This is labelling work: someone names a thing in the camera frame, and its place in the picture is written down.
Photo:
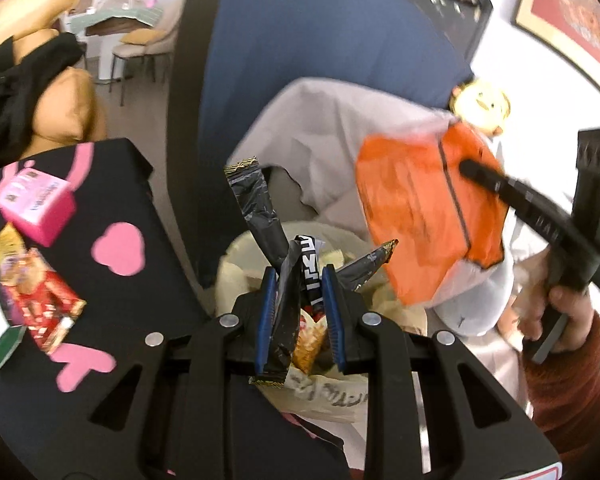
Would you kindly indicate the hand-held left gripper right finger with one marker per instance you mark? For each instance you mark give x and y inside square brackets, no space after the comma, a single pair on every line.
[332,320]

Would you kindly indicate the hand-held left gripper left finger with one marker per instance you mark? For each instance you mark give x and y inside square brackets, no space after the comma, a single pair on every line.
[267,310]

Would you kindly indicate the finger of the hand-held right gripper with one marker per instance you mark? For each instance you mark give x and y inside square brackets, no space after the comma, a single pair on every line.
[485,177]

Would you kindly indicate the orange snack wrapper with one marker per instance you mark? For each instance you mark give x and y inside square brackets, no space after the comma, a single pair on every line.
[410,210]

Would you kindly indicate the black snack wrapper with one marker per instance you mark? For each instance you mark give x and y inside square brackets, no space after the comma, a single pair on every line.
[260,210]

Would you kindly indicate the red snack packet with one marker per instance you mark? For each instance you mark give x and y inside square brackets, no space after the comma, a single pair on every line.
[45,310]

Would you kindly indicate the yellow purple snack packet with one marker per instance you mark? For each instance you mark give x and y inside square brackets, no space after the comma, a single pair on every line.
[10,245]

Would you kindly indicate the person's right forearm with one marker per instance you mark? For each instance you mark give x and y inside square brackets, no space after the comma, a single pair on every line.
[565,400]

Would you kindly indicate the person's right hand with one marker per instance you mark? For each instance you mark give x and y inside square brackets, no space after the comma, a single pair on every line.
[572,315]

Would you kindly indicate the yellow plush toy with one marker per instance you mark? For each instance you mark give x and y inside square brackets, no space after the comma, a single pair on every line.
[482,102]

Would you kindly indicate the grey neck pillow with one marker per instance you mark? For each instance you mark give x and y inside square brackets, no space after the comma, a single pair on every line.
[475,305]

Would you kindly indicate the beige sofa cover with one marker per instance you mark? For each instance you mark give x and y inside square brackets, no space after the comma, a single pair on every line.
[320,125]

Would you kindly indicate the dark fish tank cabinet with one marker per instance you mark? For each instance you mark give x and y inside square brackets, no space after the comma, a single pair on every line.
[187,85]

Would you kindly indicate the pink box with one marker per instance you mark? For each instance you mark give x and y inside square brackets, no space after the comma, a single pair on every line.
[35,205]

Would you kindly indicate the tan leather sofa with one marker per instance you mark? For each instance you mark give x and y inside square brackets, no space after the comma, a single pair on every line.
[65,110]

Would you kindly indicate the beige dining chair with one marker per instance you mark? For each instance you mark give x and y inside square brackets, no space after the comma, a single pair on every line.
[145,42]

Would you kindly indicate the dining table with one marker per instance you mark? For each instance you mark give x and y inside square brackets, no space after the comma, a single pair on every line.
[110,25]

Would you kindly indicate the black jacket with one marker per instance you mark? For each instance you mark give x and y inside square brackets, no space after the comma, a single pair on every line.
[10,90]

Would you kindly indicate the mesh food cover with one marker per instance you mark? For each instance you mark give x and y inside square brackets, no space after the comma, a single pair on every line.
[120,5]

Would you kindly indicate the red framed wall picture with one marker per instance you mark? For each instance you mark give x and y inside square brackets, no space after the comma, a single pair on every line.
[570,10]

